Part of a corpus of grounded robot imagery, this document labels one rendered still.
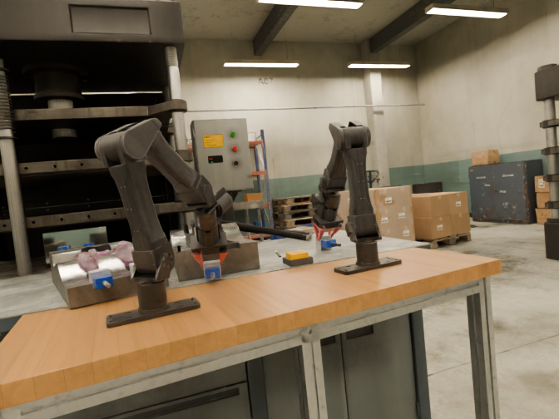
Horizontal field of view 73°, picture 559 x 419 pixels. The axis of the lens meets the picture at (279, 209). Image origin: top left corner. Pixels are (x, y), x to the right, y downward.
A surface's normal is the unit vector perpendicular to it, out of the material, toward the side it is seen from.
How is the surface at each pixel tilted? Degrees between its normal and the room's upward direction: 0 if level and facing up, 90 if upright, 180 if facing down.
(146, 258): 102
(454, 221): 90
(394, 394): 90
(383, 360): 90
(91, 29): 90
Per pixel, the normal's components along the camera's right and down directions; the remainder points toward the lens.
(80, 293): 0.58, -0.02
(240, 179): 0.32, 0.02
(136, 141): 0.88, -0.07
